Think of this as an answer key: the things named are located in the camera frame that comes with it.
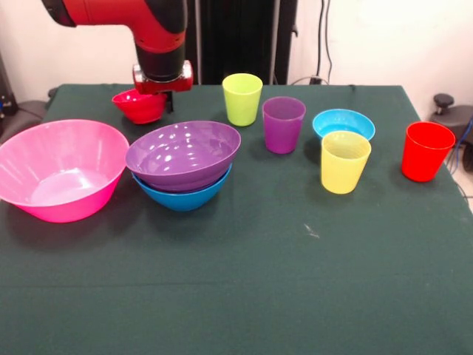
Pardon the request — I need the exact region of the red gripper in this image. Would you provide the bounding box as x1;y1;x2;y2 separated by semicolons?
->
132;59;194;113

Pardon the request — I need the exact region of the small crimson bowl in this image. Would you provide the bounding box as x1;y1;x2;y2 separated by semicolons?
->
112;88;169;125

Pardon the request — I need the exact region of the large purple bowl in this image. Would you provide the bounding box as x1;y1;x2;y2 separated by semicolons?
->
125;121;242;192

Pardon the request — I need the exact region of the large blue bowl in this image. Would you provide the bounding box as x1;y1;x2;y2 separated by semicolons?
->
132;164;233;212

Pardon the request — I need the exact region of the purple cup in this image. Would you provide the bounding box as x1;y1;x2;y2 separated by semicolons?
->
262;96;307;155

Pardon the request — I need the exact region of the green cup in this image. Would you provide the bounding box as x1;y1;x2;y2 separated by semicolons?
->
222;72;264;127

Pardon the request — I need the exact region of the large pink bowl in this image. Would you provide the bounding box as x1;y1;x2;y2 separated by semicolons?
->
0;119;130;224

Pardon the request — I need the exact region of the black equipment box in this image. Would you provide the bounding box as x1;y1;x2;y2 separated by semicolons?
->
0;51;18;119

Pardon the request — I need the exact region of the small light blue bowl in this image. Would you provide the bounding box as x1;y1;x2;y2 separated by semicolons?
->
312;109;376;143

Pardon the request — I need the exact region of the yellow cup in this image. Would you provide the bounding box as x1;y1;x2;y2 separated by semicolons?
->
320;131;372;195

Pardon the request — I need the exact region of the dark green table cloth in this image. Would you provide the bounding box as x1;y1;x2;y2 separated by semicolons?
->
0;83;473;355

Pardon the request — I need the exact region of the red cup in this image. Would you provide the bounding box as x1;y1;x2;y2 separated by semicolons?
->
401;121;457;183

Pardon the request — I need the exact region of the black knob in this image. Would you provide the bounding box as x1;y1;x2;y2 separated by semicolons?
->
433;93;455;115

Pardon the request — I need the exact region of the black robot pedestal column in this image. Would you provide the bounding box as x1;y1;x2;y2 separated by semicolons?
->
183;0;299;86

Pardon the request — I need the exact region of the black pedestal leg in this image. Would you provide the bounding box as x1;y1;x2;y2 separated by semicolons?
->
429;105;473;156
0;100;49;149

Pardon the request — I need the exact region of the black wall cable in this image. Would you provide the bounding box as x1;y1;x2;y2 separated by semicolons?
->
316;0;333;84

